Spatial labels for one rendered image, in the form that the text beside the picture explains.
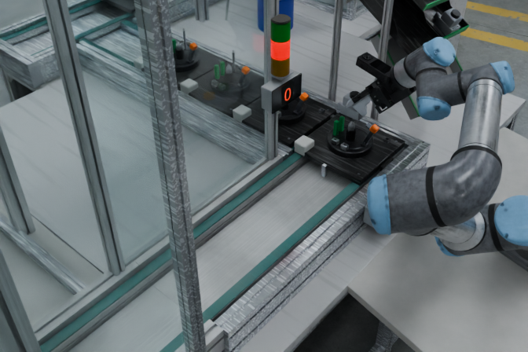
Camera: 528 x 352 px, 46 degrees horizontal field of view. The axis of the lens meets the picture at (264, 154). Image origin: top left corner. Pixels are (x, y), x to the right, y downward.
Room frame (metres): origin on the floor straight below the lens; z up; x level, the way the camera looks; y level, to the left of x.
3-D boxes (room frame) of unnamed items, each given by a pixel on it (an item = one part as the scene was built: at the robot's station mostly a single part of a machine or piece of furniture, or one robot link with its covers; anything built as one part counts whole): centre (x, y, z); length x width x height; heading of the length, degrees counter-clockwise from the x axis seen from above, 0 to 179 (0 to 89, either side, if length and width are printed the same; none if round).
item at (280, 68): (1.41, -0.04, 1.28); 0.05 x 0.05 x 0.05
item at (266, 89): (1.41, -0.04, 1.29); 0.12 x 0.05 x 0.25; 139
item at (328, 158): (1.48, -0.26, 0.96); 0.24 x 0.24 x 0.02; 49
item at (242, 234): (1.27, -0.04, 0.91); 0.84 x 0.28 x 0.10; 139
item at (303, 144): (1.47, -0.12, 0.97); 0.05 x 0.05 x 0.04; 49
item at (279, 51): (1.41, -0.04, 1.33); 0.05 x 0.05 x 0.05
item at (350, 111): (1.48, -0.25, 1.11); 0.08 x 0.04 x 0.07; 49
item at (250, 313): (1.17, -0.19, 0.91); 0.89 x 0.06 x 0.11; 139
